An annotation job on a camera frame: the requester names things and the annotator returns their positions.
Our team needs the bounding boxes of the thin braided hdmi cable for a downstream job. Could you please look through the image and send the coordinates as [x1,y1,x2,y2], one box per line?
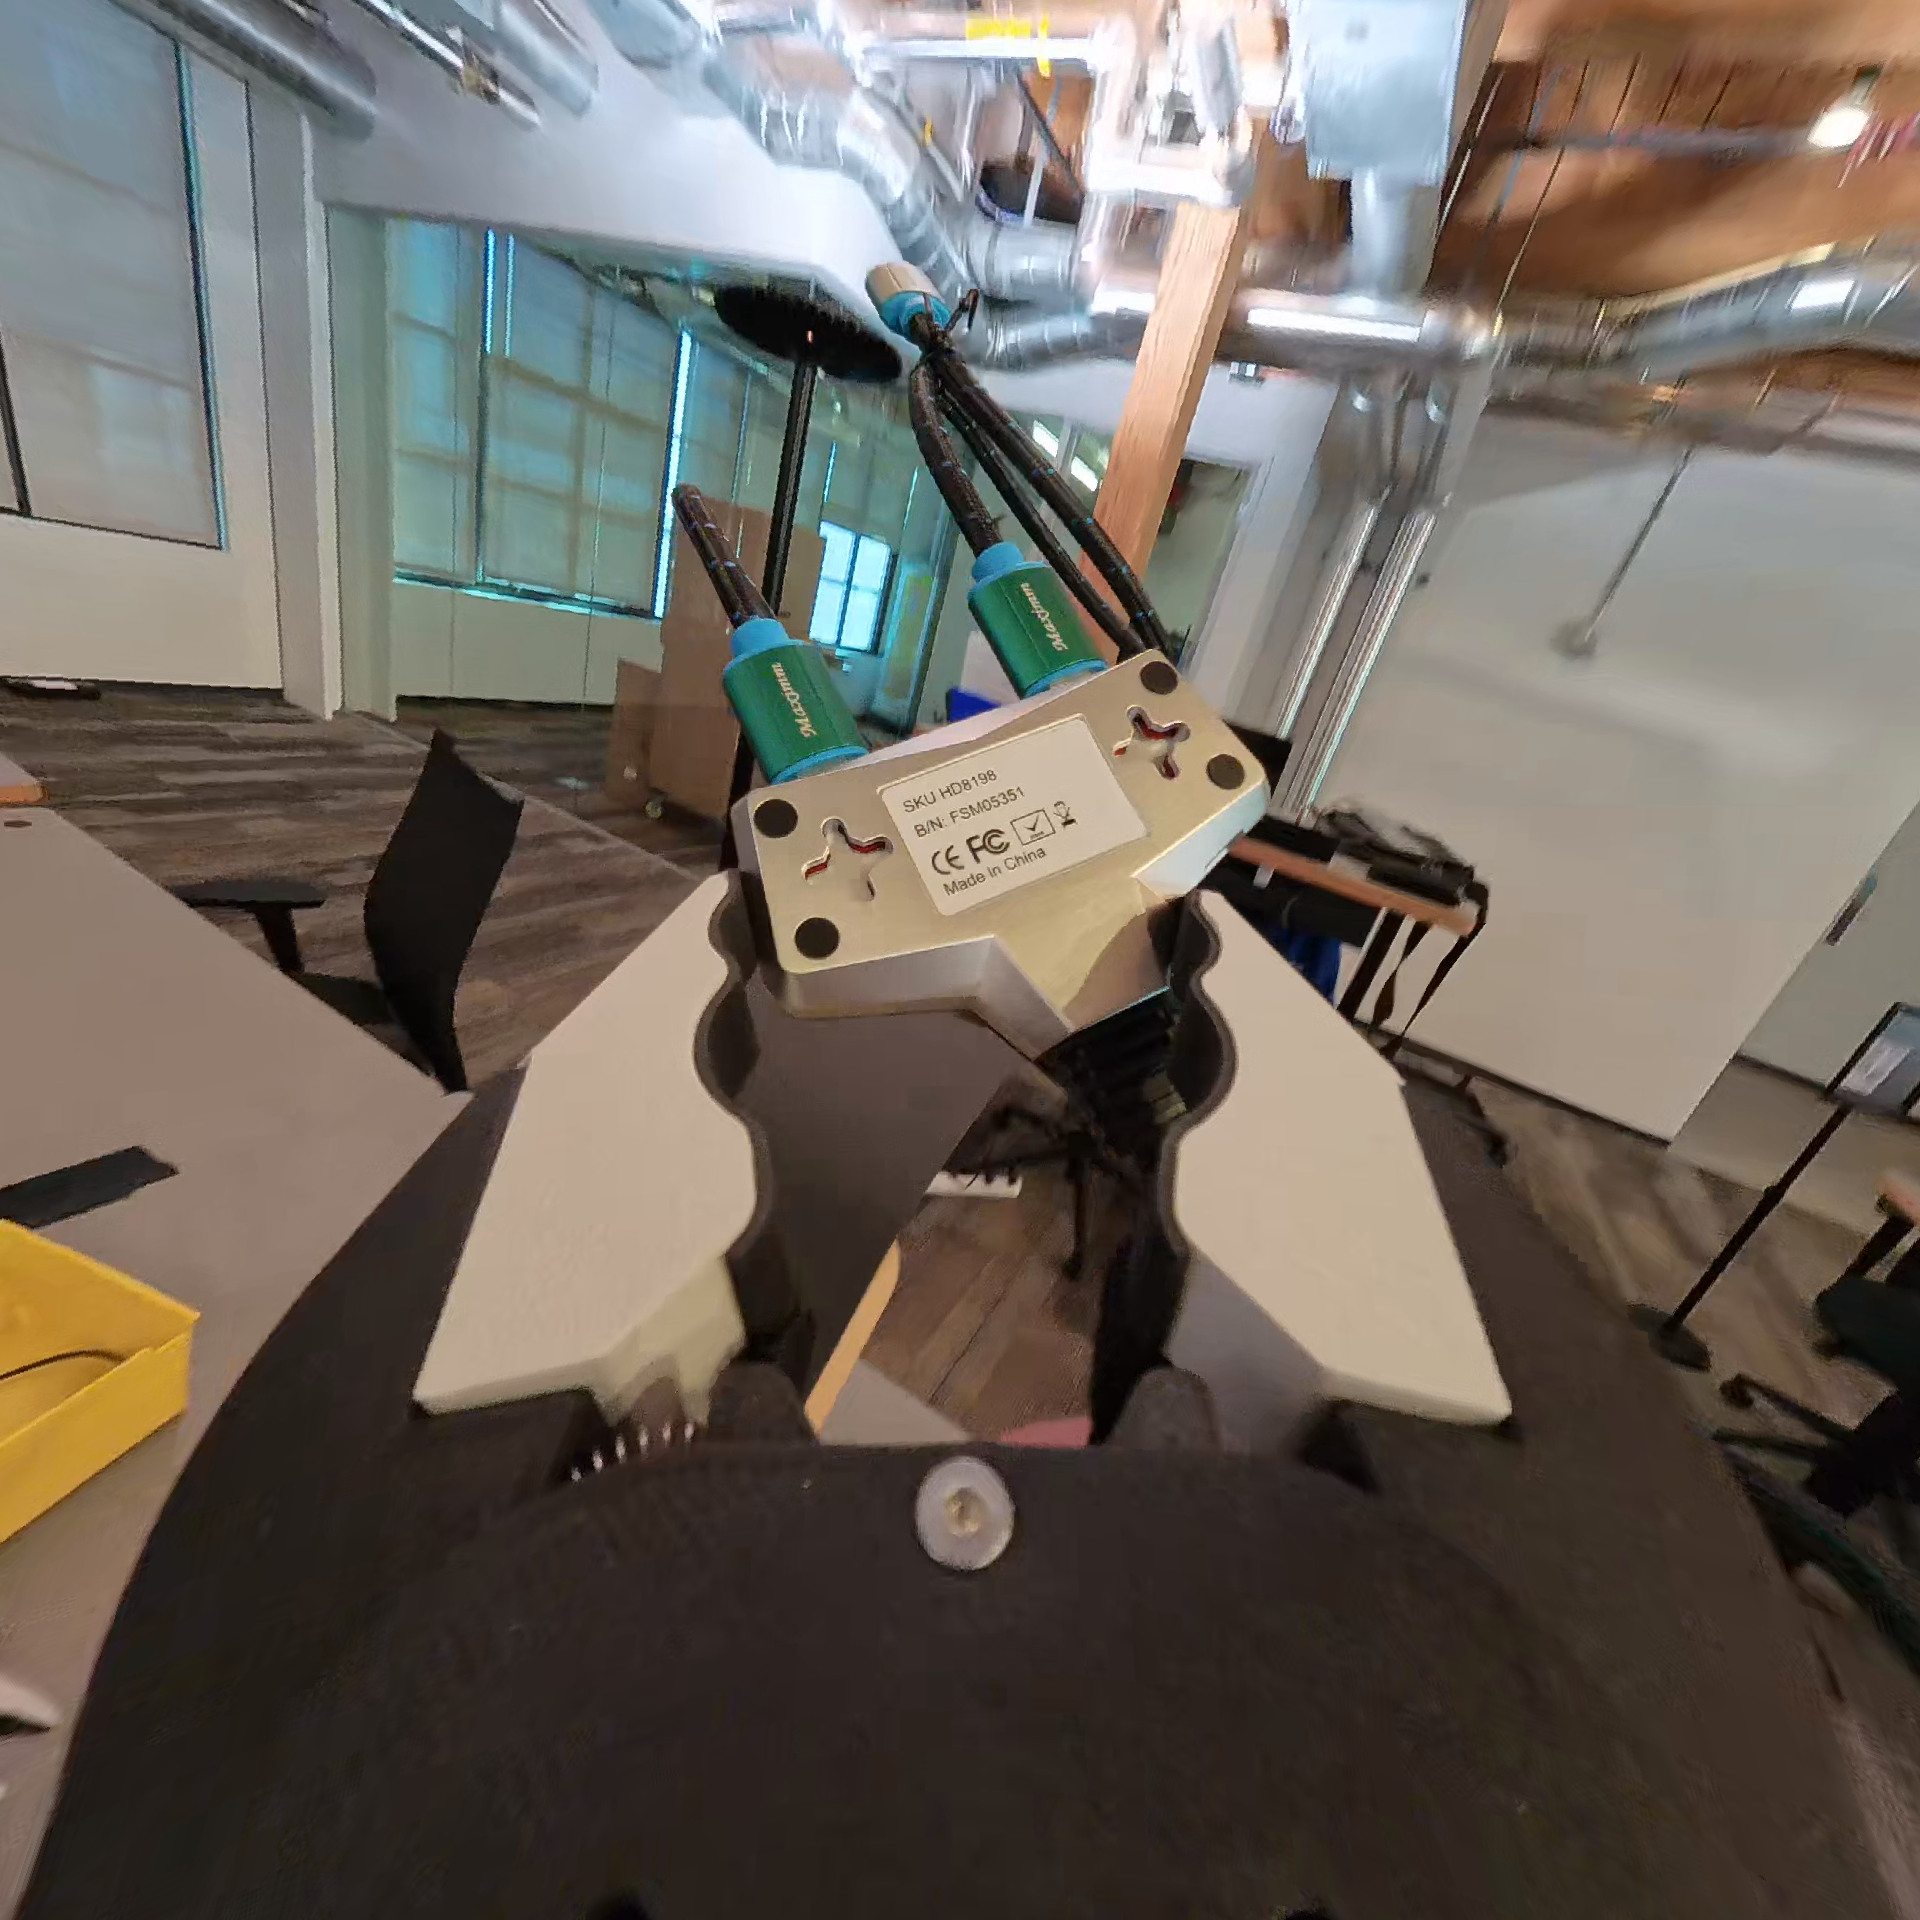
[866,258,1192,701]
[670,479,877,793]

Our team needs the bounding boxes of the black office chair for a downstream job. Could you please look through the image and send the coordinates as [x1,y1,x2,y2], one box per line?
[171,727,528,1094]

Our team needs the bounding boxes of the grey spiral duct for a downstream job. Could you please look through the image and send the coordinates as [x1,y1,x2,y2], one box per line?
[832,83,1144,374]

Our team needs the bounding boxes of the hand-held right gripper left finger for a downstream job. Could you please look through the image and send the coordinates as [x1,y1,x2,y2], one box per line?
[413,871,825,1420]

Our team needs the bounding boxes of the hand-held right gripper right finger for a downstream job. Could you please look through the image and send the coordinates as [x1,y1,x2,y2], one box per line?
[1094,885,1513,1449]

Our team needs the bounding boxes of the white hdmi switch box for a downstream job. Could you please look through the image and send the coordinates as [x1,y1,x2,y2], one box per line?
[727,647,1273,1052]

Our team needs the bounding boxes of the black floor lamp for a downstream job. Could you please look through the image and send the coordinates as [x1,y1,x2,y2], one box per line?
[710,282,906,841]

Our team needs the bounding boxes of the yellow plastic bin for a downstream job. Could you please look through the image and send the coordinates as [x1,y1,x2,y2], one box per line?
[0,1219,201,1547]

